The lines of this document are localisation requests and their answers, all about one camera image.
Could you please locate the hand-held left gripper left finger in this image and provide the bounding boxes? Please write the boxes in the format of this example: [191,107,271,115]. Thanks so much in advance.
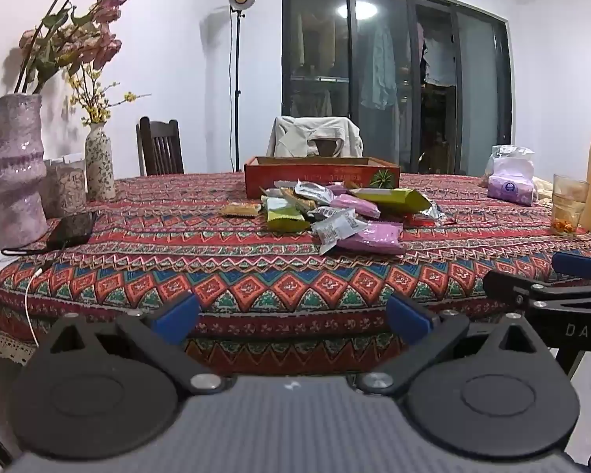
[39,293,230,397]

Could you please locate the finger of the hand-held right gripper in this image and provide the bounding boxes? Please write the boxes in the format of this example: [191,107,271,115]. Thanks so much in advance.
[483,270,591,317]
[552,251,591,281]

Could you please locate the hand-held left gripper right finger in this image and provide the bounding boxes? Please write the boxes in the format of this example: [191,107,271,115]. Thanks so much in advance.
[357,293,547,397]

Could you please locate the pile of snack packets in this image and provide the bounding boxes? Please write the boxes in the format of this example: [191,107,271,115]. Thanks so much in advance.
[220,180,446,256]

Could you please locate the red cardboard box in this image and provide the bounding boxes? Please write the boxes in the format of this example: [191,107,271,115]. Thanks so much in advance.
[243,156,401,199]

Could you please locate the glass cup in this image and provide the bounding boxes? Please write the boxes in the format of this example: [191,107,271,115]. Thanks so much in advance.
[550,173,589,235]

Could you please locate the cream cloth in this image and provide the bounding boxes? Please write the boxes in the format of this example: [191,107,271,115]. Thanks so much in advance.
[532,176,555,208]

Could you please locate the purple tissue pack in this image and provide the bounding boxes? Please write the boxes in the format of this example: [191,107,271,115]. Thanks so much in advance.
[487,173,537,206]

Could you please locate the patterned red tablecloth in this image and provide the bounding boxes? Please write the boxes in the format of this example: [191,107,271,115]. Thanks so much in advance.
[0,172,591,370]

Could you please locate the clear plastic bag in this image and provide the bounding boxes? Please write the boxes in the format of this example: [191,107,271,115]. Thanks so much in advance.
[478,144,535,188]

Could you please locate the black phone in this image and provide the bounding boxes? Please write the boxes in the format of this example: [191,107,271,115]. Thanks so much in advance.
[44,211,99,252]

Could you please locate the dark wooden chair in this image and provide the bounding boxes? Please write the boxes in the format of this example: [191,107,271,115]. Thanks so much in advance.
[312,139,346,157]
[137,117,184,177]

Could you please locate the patterned glass jar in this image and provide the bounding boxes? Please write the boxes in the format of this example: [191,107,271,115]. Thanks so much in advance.
[43,155,87,218]

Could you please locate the small floral vase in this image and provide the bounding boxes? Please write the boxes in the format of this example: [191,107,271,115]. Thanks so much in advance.
[85,124,116,201]

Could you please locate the white lace table cover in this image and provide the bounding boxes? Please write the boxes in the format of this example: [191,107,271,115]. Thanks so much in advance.
[0,330,37,364]

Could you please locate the black framed glass door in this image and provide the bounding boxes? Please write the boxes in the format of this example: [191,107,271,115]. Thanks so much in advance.
[282,0,515,175]

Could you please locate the beige jacket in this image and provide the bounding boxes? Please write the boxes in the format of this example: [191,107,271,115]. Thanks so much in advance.
[267,115,364,158]

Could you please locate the yellow flower sprigs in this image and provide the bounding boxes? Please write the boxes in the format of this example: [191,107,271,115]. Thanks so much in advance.
[66,66,151,126]

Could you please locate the large pink ceramic vase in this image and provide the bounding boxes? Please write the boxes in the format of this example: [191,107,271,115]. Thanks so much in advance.
[0,93,49,250]

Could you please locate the white hanging garment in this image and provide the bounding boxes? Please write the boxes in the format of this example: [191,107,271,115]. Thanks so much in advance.
[424,34,457,87]

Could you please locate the black floor lamp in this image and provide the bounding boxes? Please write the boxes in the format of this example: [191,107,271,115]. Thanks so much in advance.
[228,0,257,173]

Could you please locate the light blue hanging shirt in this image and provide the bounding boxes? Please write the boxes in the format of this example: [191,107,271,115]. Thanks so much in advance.
[359,20,400,112]

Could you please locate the pink dried flowers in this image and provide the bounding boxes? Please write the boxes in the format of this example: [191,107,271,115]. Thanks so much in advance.
[17,0,131,95]

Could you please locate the white cable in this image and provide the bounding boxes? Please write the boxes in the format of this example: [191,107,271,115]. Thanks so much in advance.
[24,260,55,346]

